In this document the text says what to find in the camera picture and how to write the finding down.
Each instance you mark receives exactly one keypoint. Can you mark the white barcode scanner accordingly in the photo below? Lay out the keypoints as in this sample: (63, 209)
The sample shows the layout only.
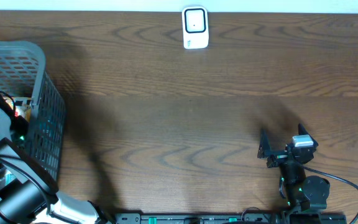
(195, 27)

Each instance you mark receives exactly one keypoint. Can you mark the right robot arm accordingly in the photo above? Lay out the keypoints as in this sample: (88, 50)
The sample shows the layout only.
(306, 195)

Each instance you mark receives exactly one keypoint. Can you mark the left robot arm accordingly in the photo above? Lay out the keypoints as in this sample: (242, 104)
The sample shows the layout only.
(28, 193)

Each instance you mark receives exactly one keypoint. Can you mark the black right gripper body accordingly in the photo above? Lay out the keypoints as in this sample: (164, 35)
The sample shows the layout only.
(278, 157)

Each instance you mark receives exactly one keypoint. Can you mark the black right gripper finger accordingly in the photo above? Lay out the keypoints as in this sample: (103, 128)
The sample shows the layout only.
(303, 132)
(264, 145)

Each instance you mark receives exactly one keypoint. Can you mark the grey plastic basket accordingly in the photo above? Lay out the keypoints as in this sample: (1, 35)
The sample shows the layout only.
(23, 74)

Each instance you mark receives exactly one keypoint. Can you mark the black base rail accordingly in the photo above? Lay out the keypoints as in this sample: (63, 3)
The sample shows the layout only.
(251, 217)

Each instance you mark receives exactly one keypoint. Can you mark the wet wipes pack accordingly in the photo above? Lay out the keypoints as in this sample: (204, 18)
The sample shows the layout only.
(23, 107)

